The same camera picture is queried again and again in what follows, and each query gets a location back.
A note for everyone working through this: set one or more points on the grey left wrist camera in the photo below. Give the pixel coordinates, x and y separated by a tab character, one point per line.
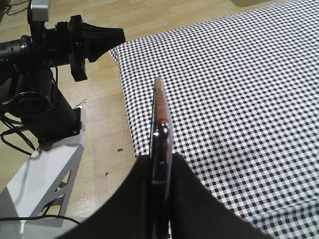
38	11

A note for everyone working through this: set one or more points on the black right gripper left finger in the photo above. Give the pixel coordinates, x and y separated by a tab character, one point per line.
124	215

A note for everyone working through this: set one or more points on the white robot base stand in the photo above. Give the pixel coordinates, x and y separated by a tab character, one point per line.
40	191

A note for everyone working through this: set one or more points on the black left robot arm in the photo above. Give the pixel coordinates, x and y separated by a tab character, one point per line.
28	90

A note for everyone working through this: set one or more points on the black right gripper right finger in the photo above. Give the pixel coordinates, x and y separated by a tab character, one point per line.
196	214

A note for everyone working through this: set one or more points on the black foldable smartphone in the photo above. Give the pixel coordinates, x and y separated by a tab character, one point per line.
161	158

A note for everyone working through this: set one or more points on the checkered black white bedsheet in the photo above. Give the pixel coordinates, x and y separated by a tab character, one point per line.
243	93

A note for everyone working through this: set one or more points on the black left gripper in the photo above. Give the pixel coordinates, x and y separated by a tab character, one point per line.
64	46

